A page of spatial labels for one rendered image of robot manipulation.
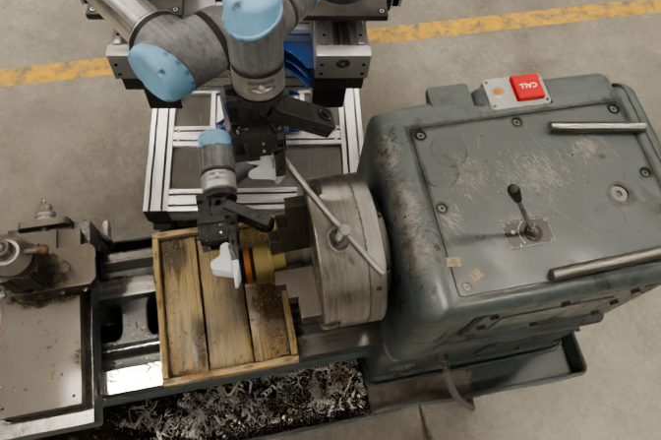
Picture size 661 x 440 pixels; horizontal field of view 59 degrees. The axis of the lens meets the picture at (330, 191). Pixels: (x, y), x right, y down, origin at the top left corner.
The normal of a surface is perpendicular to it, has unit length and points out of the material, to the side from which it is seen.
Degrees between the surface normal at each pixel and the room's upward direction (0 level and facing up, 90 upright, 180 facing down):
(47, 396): 0
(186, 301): 0
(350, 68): 90
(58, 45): 0
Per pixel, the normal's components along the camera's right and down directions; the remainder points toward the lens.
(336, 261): 0.14, 0.00
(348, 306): 0.20, 0.58
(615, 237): 0.07, -0.44
